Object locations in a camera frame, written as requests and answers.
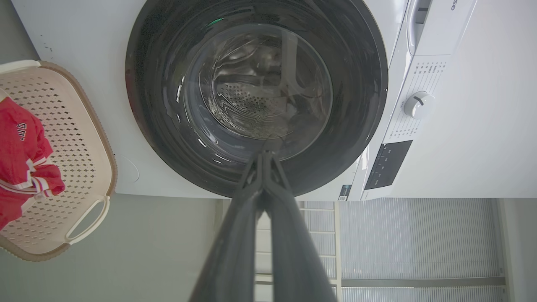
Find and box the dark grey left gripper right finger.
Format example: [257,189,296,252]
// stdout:
[262,151,339,302]

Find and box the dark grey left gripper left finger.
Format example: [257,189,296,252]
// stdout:
[189,152,265,302]

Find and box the black round washer door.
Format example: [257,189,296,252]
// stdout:
[125,0,388,198]

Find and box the black washing machine display panel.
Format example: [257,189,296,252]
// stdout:
[364,140,413,190]

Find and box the white front-load washing machine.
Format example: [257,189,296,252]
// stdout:
[11,0,537,202]

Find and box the white slatted window blind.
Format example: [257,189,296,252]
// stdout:
[339,198,508,302]

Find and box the beige perforated laundry basket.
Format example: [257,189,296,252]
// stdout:
[0,60,118,262]

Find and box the white program dial knob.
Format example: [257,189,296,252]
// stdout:
[404,91,436,120]

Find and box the red garment with white stripes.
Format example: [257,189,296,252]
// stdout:
[0,97,66,231]

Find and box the white detergent drawer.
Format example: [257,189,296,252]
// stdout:
[406,0,478,56]

